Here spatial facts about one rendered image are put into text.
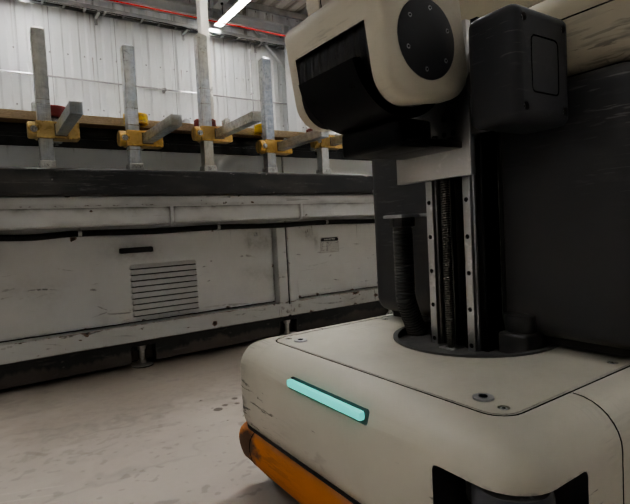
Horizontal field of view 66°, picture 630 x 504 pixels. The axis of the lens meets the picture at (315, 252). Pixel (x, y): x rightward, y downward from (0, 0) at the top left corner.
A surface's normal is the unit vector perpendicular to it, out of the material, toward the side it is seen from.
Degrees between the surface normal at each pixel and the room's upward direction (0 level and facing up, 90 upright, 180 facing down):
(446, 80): 90
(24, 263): 90
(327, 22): 98
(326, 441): 90
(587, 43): 90
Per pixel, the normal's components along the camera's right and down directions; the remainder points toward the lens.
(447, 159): -0.83, 0.07
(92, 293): 0.55, 0.01
